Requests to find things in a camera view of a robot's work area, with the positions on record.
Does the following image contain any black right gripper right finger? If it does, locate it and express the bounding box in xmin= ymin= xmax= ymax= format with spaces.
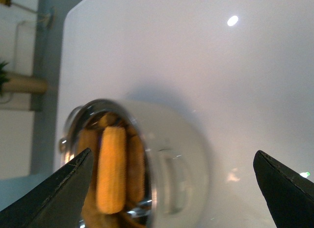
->
xmin=253 ymin=150 xmax=314 ymax=228

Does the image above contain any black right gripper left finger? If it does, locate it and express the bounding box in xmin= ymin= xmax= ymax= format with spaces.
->
xmin=0 ymin=148 xmax=93 ymax=228

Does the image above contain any yellow corn cob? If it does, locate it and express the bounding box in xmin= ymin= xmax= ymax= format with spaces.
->
xmin=96 ymin=126 xmax=126 ymax=214

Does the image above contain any white steel pot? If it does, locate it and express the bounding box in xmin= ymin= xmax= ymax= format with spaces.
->
xmin=59 ymin=99 xmax=209 ymax=228

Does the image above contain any potted green plant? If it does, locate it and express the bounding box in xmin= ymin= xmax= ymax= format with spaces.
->
xmin=0 ymin=61 xmax=48 ymax=96

